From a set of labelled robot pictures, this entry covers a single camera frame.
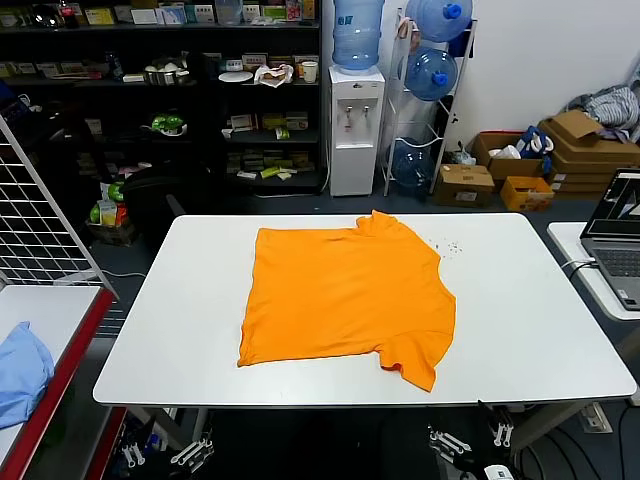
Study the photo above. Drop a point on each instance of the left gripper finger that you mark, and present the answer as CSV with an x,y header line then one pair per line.
x,y
134,455
192,449

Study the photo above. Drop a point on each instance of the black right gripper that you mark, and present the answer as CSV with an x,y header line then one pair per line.
x,y
495,472

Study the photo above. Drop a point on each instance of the orange t-shirt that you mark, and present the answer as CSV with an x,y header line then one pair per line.
x,y
340,295

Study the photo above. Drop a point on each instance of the pile of grey clothes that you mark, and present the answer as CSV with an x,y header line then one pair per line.
x,y
610,107

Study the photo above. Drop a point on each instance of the grey power strip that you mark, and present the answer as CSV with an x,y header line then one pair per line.
x,y
596,417

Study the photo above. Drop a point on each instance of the light blue cloth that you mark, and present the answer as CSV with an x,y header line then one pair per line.
x,y
22,370

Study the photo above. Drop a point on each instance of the white work table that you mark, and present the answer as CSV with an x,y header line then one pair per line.
x,y
200,300

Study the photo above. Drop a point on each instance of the red edged white table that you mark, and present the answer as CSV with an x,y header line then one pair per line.
x,y
50,310

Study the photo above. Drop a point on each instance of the white side table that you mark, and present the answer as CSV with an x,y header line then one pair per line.
x,y
567,240

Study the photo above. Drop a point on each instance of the grey laptop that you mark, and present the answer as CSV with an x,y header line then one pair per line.
x,y
617,260

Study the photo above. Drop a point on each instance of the floor box of snack packs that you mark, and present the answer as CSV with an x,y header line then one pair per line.
x,y
107,212

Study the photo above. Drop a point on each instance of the yellow printed cardboard box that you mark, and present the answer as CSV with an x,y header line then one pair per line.
x,y
525,195

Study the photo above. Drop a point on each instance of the closed brown cardboard box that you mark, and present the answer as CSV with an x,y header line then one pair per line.
x,y
462,185

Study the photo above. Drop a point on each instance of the black office chair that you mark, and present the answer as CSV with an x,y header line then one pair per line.
x,y
160,185

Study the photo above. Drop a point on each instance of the white metal jug rack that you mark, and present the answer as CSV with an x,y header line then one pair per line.
x,y
437,170

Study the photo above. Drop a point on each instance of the open brown cardboard box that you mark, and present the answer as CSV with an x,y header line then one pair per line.
x,y
505,167

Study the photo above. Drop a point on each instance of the blue water jug blue cap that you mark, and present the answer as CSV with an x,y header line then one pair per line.
x,y
430,75
412,165
437,20

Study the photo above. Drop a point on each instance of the clear plastic bag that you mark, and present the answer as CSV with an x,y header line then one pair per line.
x,y
465,156

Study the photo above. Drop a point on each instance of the yellow green packs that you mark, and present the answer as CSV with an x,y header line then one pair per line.
x,y
275,172

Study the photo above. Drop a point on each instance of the stack of flat cardboard boxes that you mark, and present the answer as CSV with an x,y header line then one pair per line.
x,y
590,160

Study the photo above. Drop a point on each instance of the blue and white bag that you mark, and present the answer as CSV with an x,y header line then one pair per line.
x,y
530,142

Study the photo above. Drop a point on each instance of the white water dispenser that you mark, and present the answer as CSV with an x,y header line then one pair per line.
x,y
352,150

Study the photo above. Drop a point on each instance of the green packs on white tray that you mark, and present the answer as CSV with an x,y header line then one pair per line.
x,y
167,122

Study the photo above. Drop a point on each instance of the black shelving unit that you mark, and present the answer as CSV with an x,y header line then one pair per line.
x,y
200,100

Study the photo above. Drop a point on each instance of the white plate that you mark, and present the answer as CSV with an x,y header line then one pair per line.
x,y
235,77

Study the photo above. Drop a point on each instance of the metal bowl with white items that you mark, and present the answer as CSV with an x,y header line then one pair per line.
x,y
165,75

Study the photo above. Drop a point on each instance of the white plastic food bag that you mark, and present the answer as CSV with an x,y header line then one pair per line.
x,y
272,76

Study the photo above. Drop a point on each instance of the spray bottle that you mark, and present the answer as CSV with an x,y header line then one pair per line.
x,y
114,65

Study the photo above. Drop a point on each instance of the white paper cup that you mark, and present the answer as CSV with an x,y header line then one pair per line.
x,y
310,72

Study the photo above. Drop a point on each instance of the pink cloth on rack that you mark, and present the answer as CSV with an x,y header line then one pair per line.
x,y
406,32

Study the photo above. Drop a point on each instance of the upright blue water jug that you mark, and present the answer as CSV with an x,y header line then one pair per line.
x,y
357,35

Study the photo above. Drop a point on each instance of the cola bottle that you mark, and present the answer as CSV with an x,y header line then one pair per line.
x,y
68,12

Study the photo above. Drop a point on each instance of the glass bowl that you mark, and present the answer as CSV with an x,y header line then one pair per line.
x,y
46,14

